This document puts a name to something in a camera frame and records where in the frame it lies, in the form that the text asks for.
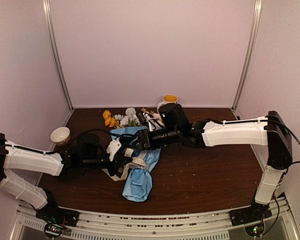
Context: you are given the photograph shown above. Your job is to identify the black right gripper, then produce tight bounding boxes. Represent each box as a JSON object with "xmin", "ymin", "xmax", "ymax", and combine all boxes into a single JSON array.
[{"xmin": 126, "ymin": 126, "xmax": 181, "ymax": 151}]

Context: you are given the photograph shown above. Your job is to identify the aluminium corner post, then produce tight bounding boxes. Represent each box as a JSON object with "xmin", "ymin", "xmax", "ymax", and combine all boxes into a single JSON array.
[
  {"xmin": 231, "ymin": 0, "xmax": 263, "ymax": 113},
  {"xmin": 42, "ymin": 0, "xmax": 74, "ymax": 111}
]

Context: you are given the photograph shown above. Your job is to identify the front aluminium rail base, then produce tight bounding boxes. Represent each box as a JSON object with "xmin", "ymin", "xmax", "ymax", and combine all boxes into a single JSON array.
[{"xmin": 9, "ymin": 194, "xmax": 298, "ymax": 240}]

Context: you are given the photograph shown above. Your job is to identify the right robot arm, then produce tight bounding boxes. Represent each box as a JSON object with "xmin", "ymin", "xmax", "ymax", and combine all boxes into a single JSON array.
[{"xmin": 131, "ymin": 103, "xmax": 293, "ymax": 221}]

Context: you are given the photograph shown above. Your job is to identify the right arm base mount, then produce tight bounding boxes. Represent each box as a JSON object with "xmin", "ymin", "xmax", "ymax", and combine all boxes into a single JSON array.
[{"xmin": 228, "ymin": 203, "xmax": 272, "ymax": 226}]

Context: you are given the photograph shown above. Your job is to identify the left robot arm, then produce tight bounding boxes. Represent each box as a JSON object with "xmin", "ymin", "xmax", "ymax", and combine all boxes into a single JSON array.
[{"xmin": 0, "ymin": 133, "xmax": 133, "ymax": 222}]

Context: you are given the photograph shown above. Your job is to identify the right aluminium corner post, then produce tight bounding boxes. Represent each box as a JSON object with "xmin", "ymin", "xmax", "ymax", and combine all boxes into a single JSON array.
[{"xmin": 231, "ymin": 0, "xmax": 263, "ymax": 113}]

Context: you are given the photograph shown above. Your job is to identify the blue fake flower stems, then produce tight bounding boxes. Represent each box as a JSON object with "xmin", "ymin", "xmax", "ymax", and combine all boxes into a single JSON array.
[{"xmin": 114, "ymin": 107, "xmax": 141, "ymax": 128}]

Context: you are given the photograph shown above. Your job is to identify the cream ribbon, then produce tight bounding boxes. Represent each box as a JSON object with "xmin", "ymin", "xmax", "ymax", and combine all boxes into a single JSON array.
[{"xmin": 102, "ymin": 150, "xmax": 148, "ymax": 182}]

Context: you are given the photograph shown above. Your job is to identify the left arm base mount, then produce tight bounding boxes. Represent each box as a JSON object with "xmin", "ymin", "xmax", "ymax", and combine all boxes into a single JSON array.
[{"xmin": 34, "ymin": 206, "xmax": 80, "ymax": 227}]

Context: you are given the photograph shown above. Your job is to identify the floral ceramic mug yellow inside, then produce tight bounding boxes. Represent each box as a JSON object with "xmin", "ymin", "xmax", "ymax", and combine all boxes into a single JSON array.
[{"xmin": 156, "ymin": 94, "xmax": 178, "ymax": 111}]

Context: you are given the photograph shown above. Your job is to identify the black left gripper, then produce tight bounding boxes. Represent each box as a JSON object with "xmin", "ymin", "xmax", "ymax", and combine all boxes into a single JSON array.
[{"xmin": 81, "ymin": 152, "xmax": 133, "ymax": 177}]

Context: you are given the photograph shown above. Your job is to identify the blue wrapping paper sheet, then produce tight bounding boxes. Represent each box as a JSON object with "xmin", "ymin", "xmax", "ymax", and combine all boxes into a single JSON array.
[{"xmin": 109, "ymin": 125, "xmax": 162, "ymax": 203}]

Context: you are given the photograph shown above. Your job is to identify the orange fake flower stem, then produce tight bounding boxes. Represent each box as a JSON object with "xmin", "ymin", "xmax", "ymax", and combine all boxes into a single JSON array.
[{"xmin": 102, "ymin": 110, "xmax": 120, "ymax": 128}]

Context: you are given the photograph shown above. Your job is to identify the left aluminium corner post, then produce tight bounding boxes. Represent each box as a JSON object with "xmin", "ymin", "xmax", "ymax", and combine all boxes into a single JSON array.
[{"xmin": 42, "ymin": 0, "xmax": 74, "ymax": 111}]

